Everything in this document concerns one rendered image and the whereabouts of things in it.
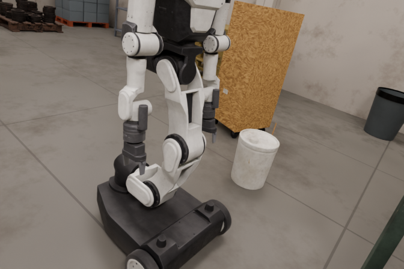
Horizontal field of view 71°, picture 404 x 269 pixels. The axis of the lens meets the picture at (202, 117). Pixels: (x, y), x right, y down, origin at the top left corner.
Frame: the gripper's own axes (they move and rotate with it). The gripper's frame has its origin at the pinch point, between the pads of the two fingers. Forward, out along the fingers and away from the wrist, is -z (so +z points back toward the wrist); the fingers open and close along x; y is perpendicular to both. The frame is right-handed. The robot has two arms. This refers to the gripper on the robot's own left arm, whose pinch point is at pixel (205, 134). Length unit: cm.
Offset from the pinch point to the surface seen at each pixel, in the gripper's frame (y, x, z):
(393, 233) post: 13, 91, -24
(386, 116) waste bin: 286, 69, -47
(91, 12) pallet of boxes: 307, -566, 58
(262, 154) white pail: 53, 11, -28
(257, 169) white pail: 53, 9, -41
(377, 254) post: 13, 88, -37
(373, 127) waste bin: 289, 58, -66
